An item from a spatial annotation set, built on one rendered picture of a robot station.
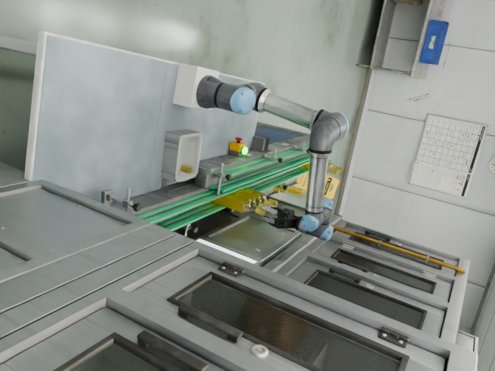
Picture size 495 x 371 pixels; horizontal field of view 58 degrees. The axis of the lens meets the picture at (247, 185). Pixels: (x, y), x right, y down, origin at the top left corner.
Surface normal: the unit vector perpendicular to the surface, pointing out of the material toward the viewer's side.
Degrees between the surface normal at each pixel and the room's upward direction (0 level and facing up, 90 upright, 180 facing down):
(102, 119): 0
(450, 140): 90
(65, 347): 90
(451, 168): 90
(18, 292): 90
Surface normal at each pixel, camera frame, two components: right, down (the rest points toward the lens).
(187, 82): -0.47, 0.10
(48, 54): 0.86, 0.27
